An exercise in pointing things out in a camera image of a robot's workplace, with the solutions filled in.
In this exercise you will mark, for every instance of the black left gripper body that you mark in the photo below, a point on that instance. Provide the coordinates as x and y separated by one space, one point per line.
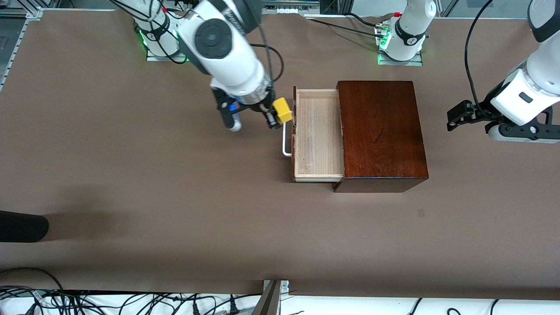
488 104

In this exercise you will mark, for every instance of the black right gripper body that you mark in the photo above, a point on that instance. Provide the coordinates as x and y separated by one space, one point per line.
263 106

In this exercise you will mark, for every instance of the yellow wooden block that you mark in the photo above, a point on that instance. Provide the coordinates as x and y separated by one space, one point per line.
283 109

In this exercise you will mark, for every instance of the wooden drawer with brown front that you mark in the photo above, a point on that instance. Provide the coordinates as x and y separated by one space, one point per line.
317 135

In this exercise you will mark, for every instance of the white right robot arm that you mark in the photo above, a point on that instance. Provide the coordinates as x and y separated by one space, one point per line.
227 57

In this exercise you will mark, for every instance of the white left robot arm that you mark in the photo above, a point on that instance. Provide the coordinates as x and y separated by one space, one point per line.
533 92

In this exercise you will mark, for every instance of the dark brown wooden cabinet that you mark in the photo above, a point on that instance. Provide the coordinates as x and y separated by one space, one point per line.
385 131

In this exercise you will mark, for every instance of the black cylindrical object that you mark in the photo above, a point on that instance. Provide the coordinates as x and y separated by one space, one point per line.
22 226

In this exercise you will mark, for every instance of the grey metal frame rail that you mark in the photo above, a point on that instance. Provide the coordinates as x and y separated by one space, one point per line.
286 5

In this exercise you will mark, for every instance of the silver corner bracket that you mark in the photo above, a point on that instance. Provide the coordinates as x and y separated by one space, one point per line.
284 285

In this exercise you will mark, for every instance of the aluminium frame beam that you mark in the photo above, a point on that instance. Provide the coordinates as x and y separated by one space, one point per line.
267 302

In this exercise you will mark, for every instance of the perforated aluminium side rail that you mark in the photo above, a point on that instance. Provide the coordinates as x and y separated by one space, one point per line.
19 39

